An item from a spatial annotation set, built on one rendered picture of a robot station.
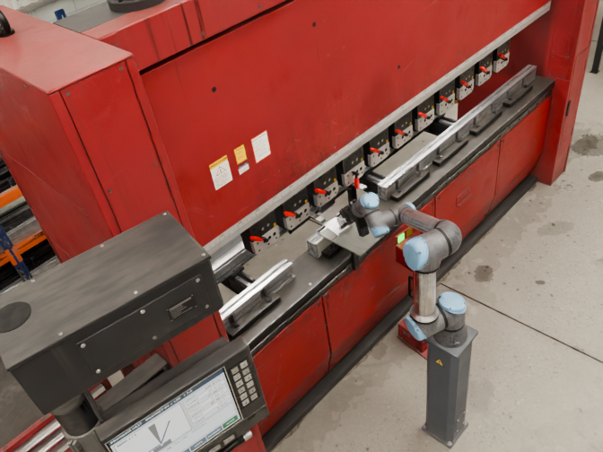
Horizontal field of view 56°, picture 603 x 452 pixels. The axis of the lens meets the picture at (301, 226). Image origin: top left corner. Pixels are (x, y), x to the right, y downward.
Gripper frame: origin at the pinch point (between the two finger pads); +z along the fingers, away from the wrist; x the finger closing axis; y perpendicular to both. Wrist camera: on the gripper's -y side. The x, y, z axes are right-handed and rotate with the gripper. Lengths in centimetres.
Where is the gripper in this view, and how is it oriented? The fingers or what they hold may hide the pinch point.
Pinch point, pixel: (345, 226)
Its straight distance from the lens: 278.8
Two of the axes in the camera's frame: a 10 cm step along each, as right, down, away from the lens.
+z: -2.7, 2.8, 9.2
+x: -8.2, 4.4, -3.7
